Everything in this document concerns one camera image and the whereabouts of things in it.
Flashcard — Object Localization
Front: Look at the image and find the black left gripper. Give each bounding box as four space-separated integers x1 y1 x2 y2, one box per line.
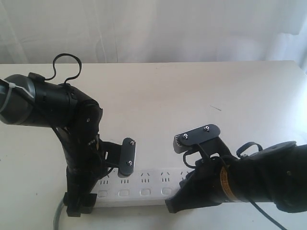
63 131 124 211

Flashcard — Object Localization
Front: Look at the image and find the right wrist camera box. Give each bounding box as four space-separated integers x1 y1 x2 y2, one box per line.
173 124 232 159

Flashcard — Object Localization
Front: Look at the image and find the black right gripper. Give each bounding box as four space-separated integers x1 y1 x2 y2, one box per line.
165 160 230 213

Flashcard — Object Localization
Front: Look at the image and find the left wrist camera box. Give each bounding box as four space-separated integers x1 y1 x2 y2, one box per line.
118 138 136 178

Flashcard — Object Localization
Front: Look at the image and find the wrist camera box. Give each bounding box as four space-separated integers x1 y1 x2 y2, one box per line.
118 138 136 178
173 124 232 159

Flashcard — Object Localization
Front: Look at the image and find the white five-outlet power strip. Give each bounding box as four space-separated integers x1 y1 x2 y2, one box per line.
92 168 192 208

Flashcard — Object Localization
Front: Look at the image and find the grey power cord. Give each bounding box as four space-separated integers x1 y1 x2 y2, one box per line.
52 197 66 230

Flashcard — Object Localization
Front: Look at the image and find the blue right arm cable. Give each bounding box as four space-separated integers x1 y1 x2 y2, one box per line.
249 200 288 230

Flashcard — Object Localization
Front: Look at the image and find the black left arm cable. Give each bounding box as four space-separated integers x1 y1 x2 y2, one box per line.
43 53 83 84

